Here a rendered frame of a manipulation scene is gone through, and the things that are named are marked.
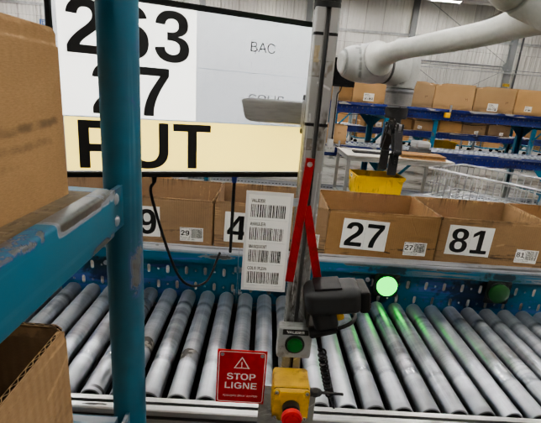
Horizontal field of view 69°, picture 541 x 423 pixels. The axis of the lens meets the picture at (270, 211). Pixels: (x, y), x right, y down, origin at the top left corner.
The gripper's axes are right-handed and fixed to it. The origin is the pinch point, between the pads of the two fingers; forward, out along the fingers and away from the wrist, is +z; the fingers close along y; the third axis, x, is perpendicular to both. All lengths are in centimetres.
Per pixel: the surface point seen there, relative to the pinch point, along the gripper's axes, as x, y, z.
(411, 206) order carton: -18.7, 19.4, 19.1
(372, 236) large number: 3.8, -8.5, 23.4
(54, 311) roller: 103, -33, 46
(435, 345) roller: -11, -38, 45
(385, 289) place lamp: -1.1, -16.1, 39.7
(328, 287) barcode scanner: 30, -73, 11
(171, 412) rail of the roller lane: 59, -68, 46
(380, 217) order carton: 1.9, -8.4, 16.5
